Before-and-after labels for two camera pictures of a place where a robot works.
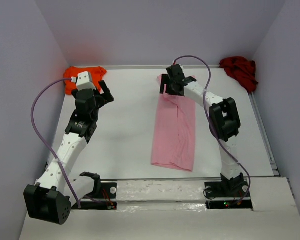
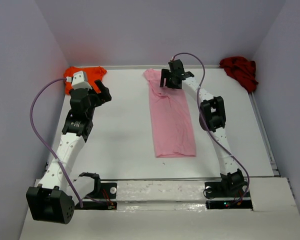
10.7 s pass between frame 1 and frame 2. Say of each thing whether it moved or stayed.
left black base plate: stayed
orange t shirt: stayed
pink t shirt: moved
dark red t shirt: stayed
